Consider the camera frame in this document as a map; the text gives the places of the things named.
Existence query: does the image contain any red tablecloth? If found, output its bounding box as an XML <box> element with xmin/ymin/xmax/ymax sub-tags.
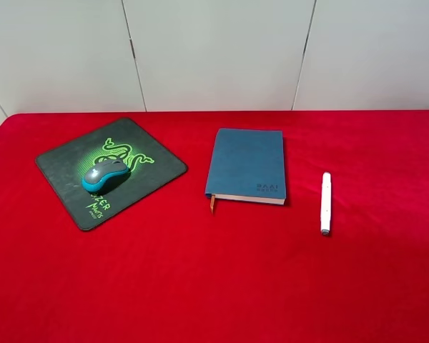
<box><xmin>0</xmin><ymin>110</ymin><xmax>429</xmax><ymax>342</ymax></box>

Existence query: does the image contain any blue hardcover notebook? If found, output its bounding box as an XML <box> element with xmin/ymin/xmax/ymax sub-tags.
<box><xmin>204</xmin><ymin>128</ymin><xmax>287</xmax><ymax>212</ymax></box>

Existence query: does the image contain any black green Razer mouse pad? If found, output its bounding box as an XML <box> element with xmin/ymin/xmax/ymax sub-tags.
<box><xmin>36</xmin><ymin>118</ymin><xmax>187</xmax><ymax>231</ymax></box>

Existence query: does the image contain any grey blue wireless mouse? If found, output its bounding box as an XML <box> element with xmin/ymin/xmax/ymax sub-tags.
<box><xmin>81</xmin><ymin>159</ymin><xmax>129</xmax><ymax>193</ymax></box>

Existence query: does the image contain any white marker pen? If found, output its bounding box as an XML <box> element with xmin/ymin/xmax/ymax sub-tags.
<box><xmin>320</xmin><ymin>172</ymin><xmax>332</xmax><ymax>237</ymax></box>

